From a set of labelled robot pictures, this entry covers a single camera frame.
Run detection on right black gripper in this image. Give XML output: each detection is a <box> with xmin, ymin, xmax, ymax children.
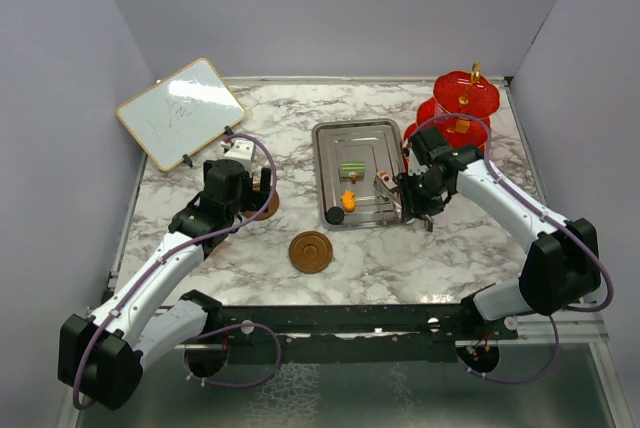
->
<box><xmin>398</xmin><ymin>169</ymin><xmax>448</xmax><ymax>223</ymax></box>

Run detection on metal tongs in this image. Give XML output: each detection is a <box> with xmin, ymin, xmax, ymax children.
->
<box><xmin>373</xmin><ymin>171</ymin><xmax>434</xmax><ymax>233</ymax></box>

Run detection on brown wooden coaster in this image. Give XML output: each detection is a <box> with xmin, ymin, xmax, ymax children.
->
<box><xmin>241</xmin><ymin>183</ymin><xmax>279</xmax><ymax>221</ymax></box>
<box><xmin>289</xmin><ymin>231</ymin><xmax>333</xmax><ymax>274</ymax></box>

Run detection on green layered cake slice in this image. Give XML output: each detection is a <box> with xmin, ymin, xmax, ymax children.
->
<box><xmin>339</xmin><ymin>161</ymin><xmax>366</xmax><ymax>183</ymax></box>

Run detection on orange fish-shaped pastry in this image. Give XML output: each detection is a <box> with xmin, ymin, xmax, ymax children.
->
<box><xmin>341</xmin><ymin>190</ymin><xmax>357</xmax><ymax>213</ymax></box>

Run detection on stainless steel tray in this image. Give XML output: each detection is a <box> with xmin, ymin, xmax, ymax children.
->
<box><xmin>312</xmin><ymin>118</ymin><xmax>405</xmax><ymax>231</ymax></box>

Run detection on black round cookie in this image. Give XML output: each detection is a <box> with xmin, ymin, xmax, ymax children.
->
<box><xmin>325</xmin><ymin>206</ymin><xmax>345</xmax><ymax>226</ymax></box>

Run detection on red three-tier cake stand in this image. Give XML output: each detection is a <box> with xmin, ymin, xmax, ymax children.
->
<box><xmin>403</xmin><ymin>62</ymin><xmax>501</xmax><ymax>171</ymax></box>

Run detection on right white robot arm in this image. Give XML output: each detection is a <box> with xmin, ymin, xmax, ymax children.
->
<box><xmin>397</xmin><ymin>126</ymin><xmax>602</xmax><ymax>339</ymax></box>

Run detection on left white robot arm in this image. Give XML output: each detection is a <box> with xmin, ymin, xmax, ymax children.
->
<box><xmin>57</xmin><ymin>159</ymin><xmax>277</xmax><ymax>410</ymax></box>

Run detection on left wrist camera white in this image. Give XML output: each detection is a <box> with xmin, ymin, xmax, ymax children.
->
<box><xmin>221</xmin><ymin>138</ymin><xmax>256</xmax><ymax>173</ymax></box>

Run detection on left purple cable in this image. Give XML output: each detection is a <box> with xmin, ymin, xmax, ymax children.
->
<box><xmin>72</xmin><ymin>133</ymin><xmax>284</xmax><ymax>412</ymax></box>

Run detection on whiteboard with yellow frame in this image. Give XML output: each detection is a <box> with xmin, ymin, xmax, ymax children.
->
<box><xmin>115</xmin><ymin>58</ymin><xmax>246</xmax><ymax>172</ymax></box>

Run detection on black mounting rail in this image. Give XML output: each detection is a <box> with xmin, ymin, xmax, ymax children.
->
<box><xmin>201</xmin><ymin>304</ymin><xmax>517</xmax><ymax>364</ymax></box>

